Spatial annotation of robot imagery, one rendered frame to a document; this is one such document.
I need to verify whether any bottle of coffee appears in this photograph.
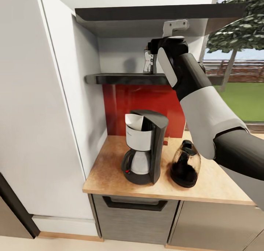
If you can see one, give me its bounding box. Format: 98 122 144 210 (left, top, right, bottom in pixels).
143 46 157 74

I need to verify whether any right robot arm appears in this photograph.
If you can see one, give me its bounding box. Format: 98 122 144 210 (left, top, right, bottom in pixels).
126 19 264 212

